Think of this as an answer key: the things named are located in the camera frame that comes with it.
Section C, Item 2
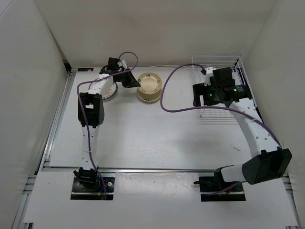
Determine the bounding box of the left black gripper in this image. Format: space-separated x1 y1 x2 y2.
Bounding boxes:
117 68 141 88

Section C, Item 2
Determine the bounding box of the beige plate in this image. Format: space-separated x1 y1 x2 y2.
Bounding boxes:
139 97 160 104
137 89 162 99
138 73 162 94

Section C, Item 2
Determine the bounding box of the white plate orange sunburst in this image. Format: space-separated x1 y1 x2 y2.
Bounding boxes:
102 83 118 101

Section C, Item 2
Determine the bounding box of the beige plate back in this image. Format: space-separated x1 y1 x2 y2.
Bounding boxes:
138 73 162 94

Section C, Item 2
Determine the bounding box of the beige plate front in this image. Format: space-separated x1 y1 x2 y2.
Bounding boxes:
139 97 160 104

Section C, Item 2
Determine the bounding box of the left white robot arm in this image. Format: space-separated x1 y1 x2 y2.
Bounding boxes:
74 57 140 191

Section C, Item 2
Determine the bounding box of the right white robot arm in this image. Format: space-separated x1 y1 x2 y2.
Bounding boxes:
193 67 292 191

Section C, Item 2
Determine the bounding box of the white front cover board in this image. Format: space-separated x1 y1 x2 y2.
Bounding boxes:
24 172 297 229

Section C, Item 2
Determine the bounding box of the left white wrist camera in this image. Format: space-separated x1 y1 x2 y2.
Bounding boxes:
119 60 128 71

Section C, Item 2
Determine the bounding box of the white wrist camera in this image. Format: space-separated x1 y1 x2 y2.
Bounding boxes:
203 67 216 86
119 60 128 71

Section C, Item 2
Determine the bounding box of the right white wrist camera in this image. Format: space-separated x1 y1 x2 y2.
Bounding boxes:
203 67 216 86

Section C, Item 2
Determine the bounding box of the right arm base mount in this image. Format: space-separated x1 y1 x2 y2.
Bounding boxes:
193 176 246 202

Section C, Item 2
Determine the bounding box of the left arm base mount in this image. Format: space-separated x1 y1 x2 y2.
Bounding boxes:
70 177 115 201

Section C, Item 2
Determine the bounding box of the aluminium frame rail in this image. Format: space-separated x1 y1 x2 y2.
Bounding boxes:
42 167 215 173

